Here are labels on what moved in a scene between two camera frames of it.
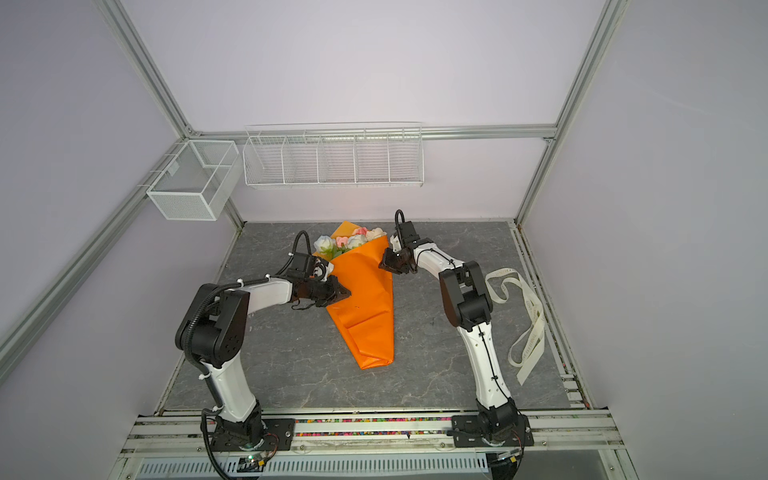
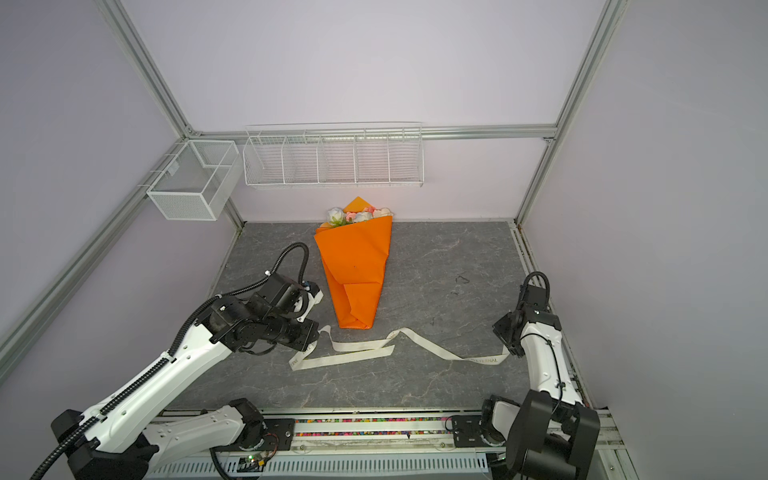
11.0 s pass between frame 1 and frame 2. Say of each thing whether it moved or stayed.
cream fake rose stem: moved
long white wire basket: stayed
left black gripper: moved
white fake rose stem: moved
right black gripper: moved
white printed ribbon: moved
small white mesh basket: stayed
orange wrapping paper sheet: moved
